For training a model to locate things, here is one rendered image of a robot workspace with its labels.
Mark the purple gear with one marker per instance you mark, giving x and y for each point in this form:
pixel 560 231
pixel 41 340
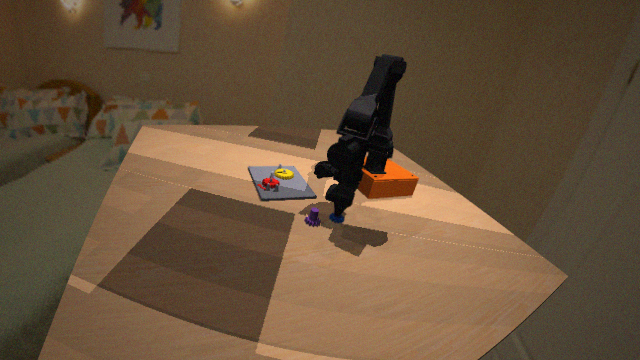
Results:
pixel 312 219

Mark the yellow gear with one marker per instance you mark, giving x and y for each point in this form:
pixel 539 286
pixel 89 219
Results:
pixel 287 175

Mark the red gear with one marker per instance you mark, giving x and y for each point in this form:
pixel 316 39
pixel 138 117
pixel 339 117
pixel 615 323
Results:
pixel 272 184

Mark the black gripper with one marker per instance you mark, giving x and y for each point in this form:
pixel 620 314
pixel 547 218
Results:
pixel 343 193

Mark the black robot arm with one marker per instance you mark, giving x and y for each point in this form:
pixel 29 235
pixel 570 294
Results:
pixel 373 133

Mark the dark blue gear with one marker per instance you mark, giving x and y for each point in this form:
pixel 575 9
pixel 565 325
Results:
pixel 336 219

